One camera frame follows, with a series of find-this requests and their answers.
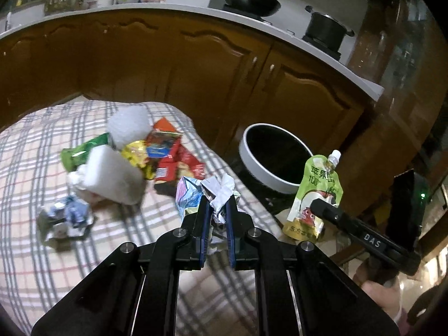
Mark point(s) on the blue white wrapper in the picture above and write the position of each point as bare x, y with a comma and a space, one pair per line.
66, 219

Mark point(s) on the colourful paper wrapper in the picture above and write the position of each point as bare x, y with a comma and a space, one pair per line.
217, 190

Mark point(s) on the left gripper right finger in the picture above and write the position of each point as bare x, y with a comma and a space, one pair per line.
300, 290

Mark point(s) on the person's right hand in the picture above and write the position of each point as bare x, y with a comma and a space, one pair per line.
389, 299

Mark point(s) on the brown wooden kitchen cabinets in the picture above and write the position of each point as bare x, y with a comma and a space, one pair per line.
223, 74

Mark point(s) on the round trash bin silver rim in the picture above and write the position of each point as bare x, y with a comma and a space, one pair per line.
274, 156

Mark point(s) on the yellow snack wrapper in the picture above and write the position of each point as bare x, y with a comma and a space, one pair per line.
136, 154

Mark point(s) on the red snack wrapper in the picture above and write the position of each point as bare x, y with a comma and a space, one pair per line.
179, 162

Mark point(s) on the black cooking pot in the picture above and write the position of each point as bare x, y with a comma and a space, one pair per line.
325, 33

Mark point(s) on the white foam block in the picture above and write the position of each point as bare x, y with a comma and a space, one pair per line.
107, 176

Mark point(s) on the orange cartoon snack wrapper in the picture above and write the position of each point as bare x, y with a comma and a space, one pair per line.
161, 139

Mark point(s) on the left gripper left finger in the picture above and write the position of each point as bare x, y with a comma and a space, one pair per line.
133, 291

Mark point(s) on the green crumpled wrapper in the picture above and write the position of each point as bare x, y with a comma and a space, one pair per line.
72, 158

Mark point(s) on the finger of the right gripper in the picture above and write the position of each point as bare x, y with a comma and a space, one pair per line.
325, 211

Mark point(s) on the green juice spout pouch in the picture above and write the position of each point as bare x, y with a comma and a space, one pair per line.
320, 181

